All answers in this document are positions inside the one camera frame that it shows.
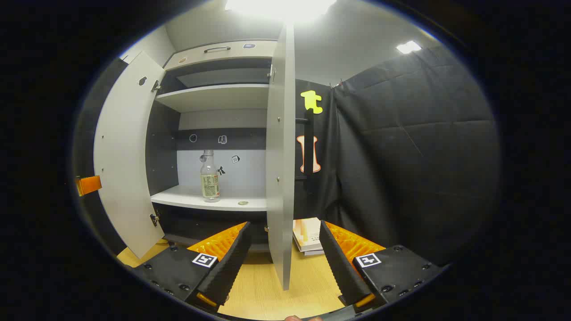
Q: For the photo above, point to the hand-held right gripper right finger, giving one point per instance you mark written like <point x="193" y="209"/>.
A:
<point x="339" y="263"/>

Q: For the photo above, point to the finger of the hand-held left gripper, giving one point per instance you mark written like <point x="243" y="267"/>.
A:
<point x="88" y="185"/>

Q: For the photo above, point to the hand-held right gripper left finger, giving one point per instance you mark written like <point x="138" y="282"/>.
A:
<point x="229" y="263"/>

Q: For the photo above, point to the grey cabinet door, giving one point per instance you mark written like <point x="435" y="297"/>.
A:
<point x="125" y="156"/>
<point x="280" y="178"/>

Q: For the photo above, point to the clear plastic bottle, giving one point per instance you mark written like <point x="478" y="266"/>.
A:
<point x="209" y="185"/>

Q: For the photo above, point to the metal door hinge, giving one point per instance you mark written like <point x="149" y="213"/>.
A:
<point x="154" y="219"/>
<point x="155" y="86"/>

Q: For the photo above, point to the grey cabinet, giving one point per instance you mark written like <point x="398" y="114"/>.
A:
<point x="163" y="147"/>

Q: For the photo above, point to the grey cabinet shelf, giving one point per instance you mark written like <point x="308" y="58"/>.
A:
<point x="214" y="96"/>

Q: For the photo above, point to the grey cabinet drawer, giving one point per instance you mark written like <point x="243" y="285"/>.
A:
<point x="223" y="58"/>

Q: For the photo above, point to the beige book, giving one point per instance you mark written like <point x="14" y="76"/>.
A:
<point x="308" y="232"/>

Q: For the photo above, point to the black backdrop cloth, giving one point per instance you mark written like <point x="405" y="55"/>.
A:
<point x="401" y="156"/>

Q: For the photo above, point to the ceiling light panel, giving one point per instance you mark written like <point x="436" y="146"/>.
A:
<point x="408" y="47"/>
<point x="281" y="9"/>

